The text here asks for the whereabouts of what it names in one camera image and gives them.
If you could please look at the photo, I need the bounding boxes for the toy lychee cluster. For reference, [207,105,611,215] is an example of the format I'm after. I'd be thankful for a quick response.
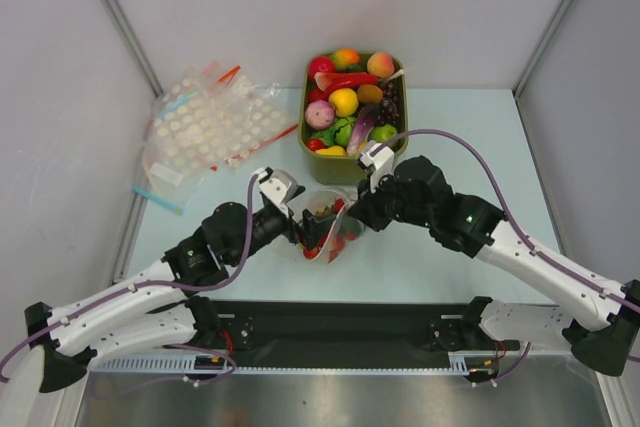
[301,195,365,264]

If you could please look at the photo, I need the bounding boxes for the clear dotted zip bag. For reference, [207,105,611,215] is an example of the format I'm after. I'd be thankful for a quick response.
[278,187,366,265]

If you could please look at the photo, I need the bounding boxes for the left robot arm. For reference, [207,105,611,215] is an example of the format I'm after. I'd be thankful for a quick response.
[25,180,336,393]

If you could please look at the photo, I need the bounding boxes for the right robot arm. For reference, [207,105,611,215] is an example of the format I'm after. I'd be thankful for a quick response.
[348,148,639,377]

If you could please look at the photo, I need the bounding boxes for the blue zip bag slider strip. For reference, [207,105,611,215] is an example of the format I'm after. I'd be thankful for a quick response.
[132,186,184,215]

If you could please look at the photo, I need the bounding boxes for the pile of dotted zip bags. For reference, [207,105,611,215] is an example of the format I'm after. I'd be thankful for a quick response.
[142,62,297,207]

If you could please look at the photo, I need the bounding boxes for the green plastic fruit bin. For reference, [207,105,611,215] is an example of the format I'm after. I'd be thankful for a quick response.
[298,50,408,185]

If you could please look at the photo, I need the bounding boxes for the yellow toy banana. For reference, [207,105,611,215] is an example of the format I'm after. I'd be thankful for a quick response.
[315,145,347,157]

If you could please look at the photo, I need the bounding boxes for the green toy lettuce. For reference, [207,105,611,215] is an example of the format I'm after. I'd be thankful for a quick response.
[310,127,335,147]

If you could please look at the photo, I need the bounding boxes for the green toy apple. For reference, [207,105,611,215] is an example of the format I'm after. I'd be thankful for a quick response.
[369,124,398,143]

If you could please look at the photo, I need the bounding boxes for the green toy watermelon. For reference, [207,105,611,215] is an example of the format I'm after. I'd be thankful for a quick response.
[332,117,356,148]

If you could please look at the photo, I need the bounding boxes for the pink toy onion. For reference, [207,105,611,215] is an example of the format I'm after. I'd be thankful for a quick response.
[305,100,335,130]

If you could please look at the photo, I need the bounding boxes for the toy purple grapes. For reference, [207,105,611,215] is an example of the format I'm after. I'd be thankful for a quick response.
[376,80,400,126]

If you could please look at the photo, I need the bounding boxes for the purple toy eggplant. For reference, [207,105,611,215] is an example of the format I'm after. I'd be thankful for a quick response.
[346,103,381,156]

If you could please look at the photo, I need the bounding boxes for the yellow toy lemon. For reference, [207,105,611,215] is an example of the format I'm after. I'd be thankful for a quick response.
[328,88,359,118]

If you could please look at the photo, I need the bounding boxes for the brown toy kiwi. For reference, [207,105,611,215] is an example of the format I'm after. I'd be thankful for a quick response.
[356,84,384,104]

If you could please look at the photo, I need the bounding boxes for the toy watermelon slice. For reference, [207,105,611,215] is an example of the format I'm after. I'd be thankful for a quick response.
[314,72,345,91]

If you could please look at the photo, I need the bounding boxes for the red toy chili pepper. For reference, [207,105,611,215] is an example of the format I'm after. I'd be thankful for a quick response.
[324,72,378,95]

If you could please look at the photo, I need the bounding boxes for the red toy apple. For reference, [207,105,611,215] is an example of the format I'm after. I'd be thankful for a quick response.
[307,56,335,81]

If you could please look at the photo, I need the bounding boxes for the toy peach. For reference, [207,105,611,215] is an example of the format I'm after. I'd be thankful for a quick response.
[366,51,395,78]

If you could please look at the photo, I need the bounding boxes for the orange toy mango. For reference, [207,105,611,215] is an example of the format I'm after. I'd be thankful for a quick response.
[330,48,360,71]

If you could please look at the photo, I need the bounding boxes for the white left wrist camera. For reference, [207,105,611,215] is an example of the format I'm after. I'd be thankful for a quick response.
[255,167,300,218]

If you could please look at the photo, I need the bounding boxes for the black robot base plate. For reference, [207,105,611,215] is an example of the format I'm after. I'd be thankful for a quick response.
[193,300,520,360]

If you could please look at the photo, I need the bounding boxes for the white cable duct strip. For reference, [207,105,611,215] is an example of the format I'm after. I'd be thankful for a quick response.
[91,352,500,376]

